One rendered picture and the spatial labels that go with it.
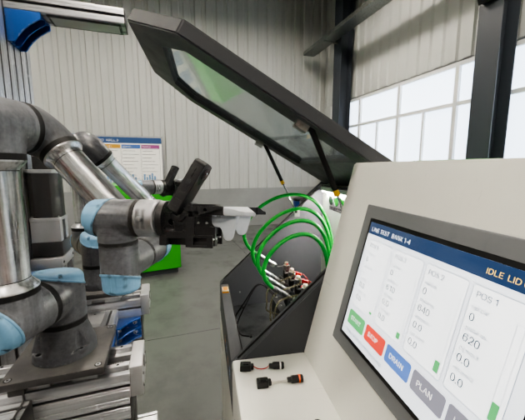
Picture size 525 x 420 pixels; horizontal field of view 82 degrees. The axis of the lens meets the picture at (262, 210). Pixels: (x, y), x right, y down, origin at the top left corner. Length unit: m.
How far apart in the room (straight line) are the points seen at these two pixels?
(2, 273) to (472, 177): 0.90
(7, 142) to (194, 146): 7.00
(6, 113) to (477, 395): 0.92
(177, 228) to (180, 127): 7.10
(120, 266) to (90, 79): 7.38
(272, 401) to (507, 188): 0.66
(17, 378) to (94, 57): 7.44
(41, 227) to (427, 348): 1.08
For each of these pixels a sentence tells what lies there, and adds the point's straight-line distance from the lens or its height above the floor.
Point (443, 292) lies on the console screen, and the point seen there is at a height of 1.34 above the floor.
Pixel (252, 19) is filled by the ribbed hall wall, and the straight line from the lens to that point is 8.72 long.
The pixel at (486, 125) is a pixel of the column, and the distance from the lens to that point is 4.87.
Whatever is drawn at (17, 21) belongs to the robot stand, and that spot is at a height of 1.95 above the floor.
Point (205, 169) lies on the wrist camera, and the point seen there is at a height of 1.53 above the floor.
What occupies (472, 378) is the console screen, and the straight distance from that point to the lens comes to 0.54.
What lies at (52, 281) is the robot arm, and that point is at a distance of 0.92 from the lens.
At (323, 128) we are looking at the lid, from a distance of 0.86.
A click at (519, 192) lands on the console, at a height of 1.50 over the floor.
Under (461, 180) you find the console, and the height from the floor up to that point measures 1.52.
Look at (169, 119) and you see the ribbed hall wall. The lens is 7.68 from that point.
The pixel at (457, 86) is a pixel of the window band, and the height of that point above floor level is 2.75.
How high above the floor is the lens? 1.54
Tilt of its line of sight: 8 degrees down
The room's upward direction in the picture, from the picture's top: straight up
